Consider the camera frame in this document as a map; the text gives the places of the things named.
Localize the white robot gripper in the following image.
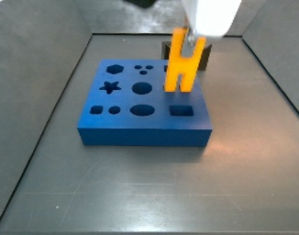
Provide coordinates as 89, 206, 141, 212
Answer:
182, 0, 242, 56

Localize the yellow double-square peg object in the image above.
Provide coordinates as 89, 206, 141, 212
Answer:
165, 28, 206, 93

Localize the dark grey curved foam holder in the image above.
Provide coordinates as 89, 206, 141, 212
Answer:
162, 41, 213, 71

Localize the blue foam shape-sorting block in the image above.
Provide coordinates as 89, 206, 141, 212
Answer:
78, 59, 213, 147

